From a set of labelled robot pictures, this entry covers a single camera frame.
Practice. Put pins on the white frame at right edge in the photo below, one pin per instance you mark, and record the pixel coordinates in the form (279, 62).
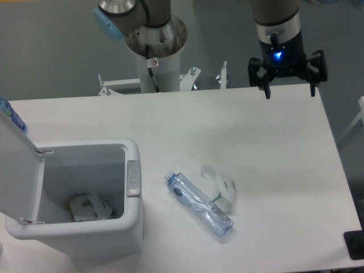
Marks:
(353, 127)

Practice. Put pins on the white packaging trash in bin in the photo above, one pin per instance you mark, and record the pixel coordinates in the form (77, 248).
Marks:
(93, 207)

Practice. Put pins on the blue labelled bottle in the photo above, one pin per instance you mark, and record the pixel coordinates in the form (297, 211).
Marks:
(13, 115)

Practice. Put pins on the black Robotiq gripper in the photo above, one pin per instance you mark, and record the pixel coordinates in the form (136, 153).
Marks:
(288, 59)

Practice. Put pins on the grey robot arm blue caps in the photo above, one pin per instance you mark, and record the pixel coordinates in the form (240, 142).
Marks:
(278, 20)

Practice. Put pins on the clear plastic water bottle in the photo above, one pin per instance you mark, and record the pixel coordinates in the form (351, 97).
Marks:
(198, 203)

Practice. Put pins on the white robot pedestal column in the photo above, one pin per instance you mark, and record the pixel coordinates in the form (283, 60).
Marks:
(157, 53)

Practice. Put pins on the white pedestal base frame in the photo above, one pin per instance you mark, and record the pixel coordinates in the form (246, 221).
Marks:
(187, 82)

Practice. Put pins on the white trash can lid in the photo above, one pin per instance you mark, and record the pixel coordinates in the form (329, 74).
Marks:
(22, 174)

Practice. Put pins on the black clamp at table edge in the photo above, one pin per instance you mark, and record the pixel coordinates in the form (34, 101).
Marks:
(354, 244)

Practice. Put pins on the white trash can body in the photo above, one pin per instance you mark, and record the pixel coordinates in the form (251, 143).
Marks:
(110, 167)

